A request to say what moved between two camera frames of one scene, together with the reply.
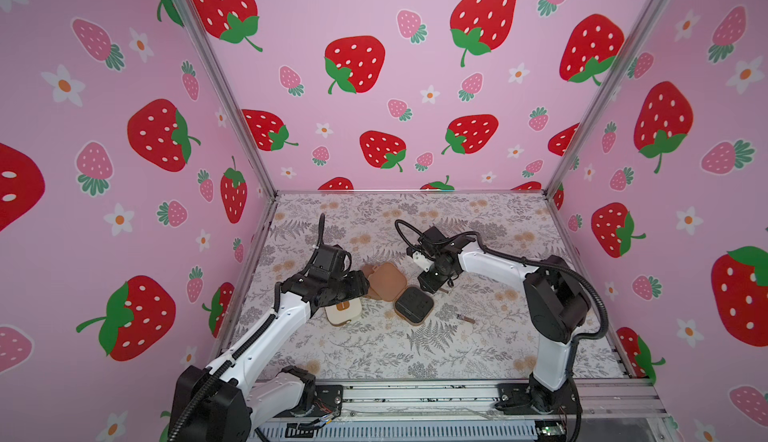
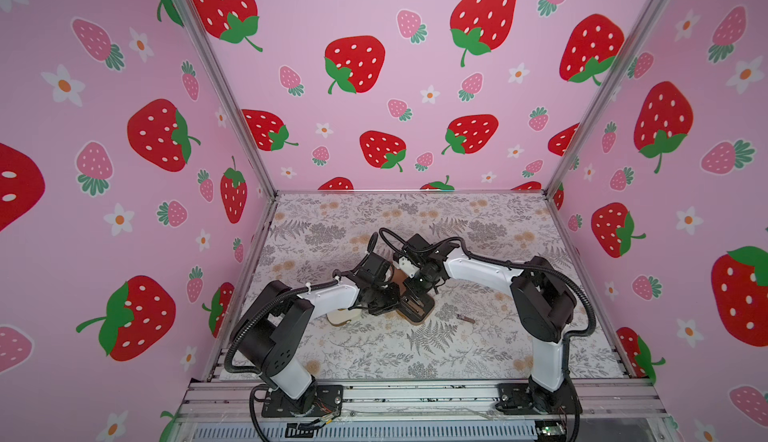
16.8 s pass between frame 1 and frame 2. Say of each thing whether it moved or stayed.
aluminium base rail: stayed
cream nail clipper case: stayed
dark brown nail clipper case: stayed
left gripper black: moved
